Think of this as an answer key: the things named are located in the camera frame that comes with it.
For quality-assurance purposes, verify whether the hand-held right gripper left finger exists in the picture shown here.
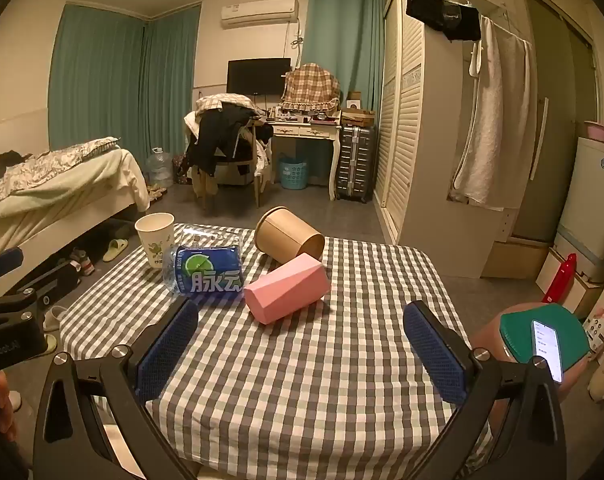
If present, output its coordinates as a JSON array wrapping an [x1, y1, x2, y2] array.
[[32, 299, 201, 480]]

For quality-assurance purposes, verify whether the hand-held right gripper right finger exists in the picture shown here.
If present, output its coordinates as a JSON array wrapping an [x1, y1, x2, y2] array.
[[403, 301, 568, 480]]

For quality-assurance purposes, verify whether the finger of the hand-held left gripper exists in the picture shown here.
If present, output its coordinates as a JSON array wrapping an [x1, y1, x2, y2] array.
[[10, 262, 80, 312], [0, 247, 25, 277]]

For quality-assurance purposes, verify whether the pink faceted cup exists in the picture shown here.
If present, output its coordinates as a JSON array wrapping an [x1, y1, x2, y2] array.
[[243, 252, 331, 327]]

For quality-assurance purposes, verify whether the white printed paper cup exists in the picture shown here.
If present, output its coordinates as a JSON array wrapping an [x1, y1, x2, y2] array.
[[134, 213, 175, 271]]

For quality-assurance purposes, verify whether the brown paper cup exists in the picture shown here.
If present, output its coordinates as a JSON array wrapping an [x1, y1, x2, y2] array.
[[254, 206, 326, 265]]

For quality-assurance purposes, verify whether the pair of sneakers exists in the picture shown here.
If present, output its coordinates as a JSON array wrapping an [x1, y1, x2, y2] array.
[[56, 247, 96, 277]]

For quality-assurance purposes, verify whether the white slipper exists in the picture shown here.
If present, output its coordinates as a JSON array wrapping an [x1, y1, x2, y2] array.
[[42, 304, 69, 332]]

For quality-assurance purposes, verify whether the brown round stool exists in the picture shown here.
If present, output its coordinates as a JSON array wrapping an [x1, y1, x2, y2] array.
[[469, 302, 591, 413]]

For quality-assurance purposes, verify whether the pale green slipper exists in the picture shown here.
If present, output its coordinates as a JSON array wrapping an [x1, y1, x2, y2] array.
[[102, 238, 129, 264]]

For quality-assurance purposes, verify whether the bed with cream sheet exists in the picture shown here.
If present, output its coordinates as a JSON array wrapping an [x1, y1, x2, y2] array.
[[0, 137, 151, 303]]

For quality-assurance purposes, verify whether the green pad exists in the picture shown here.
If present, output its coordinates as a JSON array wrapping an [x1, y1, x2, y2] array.
[[499, 302, 592, 367]]

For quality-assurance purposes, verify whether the blue label plastic bottle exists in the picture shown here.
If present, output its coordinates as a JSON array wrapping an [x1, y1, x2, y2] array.
[[162, 244, 246, 304]]

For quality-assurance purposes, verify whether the black cloth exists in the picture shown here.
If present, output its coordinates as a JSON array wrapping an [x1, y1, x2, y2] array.
[[0, 151, 33, 177]]

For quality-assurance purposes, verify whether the patterned grey blanket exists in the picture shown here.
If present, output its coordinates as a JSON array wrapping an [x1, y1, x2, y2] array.
[[0, 137, 121, 209]]

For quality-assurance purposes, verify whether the smartphone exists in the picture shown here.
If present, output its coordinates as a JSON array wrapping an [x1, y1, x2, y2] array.
[[530, 318, 566, 385]]

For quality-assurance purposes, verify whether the clear plastic container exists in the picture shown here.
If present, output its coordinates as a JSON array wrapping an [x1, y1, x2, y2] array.
[[174, 224, 243, 250]]

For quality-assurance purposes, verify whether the checkered tablecloth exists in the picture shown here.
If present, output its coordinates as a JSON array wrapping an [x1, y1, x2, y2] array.
[[59, 222, 494, 480]]

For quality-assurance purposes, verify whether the white storage box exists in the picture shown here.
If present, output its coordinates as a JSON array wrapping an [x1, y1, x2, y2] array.
[[534, 247, 604, 319]]

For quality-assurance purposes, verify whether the red bottle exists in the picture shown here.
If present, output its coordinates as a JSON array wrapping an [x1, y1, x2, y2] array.
[[546, 253, 578, 304]]

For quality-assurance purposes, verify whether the large water jug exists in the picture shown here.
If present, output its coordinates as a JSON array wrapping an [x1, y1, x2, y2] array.
[[145, 147, 175, 189]]

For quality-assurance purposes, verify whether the teal curtain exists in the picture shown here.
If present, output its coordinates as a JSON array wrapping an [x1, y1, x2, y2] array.
[[301, 0, 386, 128], [48, 3, 148, 162], [142, 5, 203, 162]]

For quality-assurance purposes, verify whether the grey suitcase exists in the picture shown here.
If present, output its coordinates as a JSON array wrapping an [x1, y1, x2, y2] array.
[[335, 123, 376, 205]]

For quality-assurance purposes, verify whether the small white fridge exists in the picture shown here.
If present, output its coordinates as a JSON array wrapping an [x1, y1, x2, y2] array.
[[554, 137, 604, 284]]

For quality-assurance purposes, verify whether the blue plastic basket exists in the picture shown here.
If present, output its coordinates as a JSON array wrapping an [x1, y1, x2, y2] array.
[[279, 157, 309, 191]]

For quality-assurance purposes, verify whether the white louvered wardrobe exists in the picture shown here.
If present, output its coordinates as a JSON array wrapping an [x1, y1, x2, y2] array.
[[373, 0, 535, 278]]

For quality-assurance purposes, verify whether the chair with piled clothes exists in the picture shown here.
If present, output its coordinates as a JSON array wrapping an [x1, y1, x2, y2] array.
[[183, 94, 275, 209]]

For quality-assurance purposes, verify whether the white hanging towel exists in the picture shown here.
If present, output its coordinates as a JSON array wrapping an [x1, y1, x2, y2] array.
[[449, 14, 534, 210]]

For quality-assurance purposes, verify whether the cardboard box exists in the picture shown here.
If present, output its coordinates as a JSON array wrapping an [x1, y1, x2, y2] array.
[[340, 106, 376, 128]]

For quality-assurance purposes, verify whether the white desk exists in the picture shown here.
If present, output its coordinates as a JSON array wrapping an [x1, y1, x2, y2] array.
[[268, 119, 343, 202]]

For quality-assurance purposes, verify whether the frosted glass door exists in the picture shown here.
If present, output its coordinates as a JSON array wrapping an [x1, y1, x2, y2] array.
[[518, 0, 599, 242]]

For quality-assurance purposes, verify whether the black television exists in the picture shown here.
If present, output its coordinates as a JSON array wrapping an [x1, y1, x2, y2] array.
[[226, 58, 292, 96]]

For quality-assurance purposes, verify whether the plaid ruffled cloth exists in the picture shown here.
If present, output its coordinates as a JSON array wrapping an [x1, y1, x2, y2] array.
[[280, 63, 343, 112]]

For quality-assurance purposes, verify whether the white air conditioner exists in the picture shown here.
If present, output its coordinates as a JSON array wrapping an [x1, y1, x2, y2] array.
[[220, 0, 301, 30]]

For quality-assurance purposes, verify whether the black hanging bag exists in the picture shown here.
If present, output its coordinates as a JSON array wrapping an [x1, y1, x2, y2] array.
[[405, 0, 483, 42]]

